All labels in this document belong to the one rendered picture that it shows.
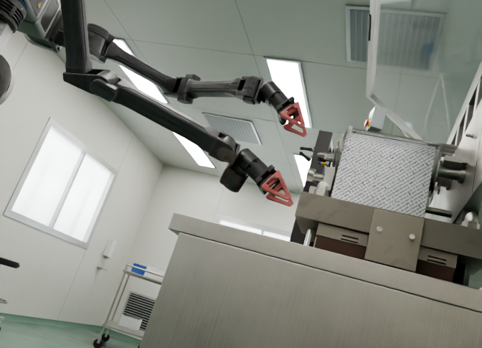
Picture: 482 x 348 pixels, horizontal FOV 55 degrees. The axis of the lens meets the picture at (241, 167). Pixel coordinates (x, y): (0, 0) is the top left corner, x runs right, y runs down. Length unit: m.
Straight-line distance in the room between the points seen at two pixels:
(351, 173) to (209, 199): 6.25
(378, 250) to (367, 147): 0.40
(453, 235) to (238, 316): 0.46
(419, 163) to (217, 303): 0.65
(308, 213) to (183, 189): 6.66
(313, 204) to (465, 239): 0.31
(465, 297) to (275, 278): 0.35
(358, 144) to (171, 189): 6.56
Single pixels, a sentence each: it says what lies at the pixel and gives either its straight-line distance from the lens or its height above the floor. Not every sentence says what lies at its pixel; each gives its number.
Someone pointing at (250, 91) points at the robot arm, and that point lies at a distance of 1.50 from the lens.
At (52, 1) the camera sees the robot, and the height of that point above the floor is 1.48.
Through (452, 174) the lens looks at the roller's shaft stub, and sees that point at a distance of 1.35.
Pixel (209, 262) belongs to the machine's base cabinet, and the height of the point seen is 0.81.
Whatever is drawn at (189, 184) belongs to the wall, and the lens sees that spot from 7.65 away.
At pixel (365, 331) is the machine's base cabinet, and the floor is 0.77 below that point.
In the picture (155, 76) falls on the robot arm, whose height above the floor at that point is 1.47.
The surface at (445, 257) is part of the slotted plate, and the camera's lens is 1.03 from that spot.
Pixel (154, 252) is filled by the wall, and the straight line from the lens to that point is 7.53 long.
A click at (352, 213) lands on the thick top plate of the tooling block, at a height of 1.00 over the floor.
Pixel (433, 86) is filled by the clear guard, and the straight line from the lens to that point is 1.95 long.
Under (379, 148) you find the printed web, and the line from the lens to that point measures 1.30.
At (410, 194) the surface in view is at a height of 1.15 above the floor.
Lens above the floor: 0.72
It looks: 18 degrees up
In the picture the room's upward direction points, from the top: 18 degrees clockwise
